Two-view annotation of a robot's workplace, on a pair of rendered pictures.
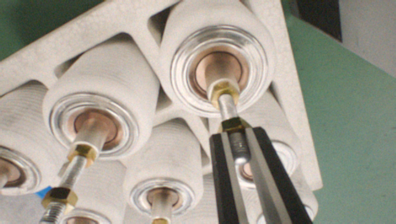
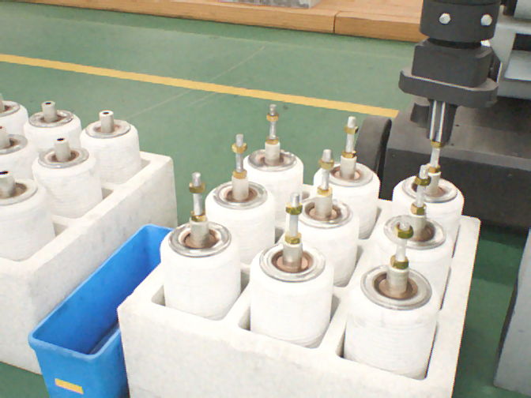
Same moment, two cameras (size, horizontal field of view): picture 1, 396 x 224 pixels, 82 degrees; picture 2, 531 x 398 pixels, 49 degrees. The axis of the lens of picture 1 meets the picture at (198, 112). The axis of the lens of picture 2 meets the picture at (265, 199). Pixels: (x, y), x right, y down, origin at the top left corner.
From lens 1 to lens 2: 87 cm
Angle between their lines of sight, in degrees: 88
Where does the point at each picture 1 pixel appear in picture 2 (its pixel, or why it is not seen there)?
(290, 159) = (440, 237)
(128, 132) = (360, 180)
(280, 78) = (457, 268)
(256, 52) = (453, 190)
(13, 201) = (110, 231)
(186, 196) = (342, 218)
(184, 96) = (405, 185)
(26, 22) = not seen: hidden behind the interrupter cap
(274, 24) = (468, 245)
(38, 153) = (299, 169)
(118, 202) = (270, 216)
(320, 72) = not seen: outside the picture
